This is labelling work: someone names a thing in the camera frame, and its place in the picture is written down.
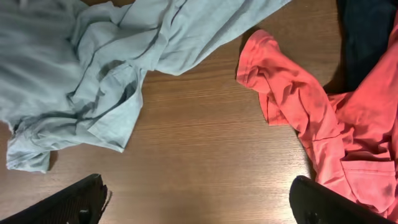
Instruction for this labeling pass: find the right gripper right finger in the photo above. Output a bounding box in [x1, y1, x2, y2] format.
[289, 175, 394, 224]

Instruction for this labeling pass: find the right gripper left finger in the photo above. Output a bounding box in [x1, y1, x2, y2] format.
[1, 174, 108, 224]

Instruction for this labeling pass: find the grey t-shirt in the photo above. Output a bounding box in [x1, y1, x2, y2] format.
[1, 0, 286, 172]

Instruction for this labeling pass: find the red printed t-shirt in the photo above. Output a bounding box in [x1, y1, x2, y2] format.
[236, 29, 397, 222]

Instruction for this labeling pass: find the dark navy garment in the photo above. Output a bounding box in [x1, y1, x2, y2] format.
[337, 0, 397, 91]

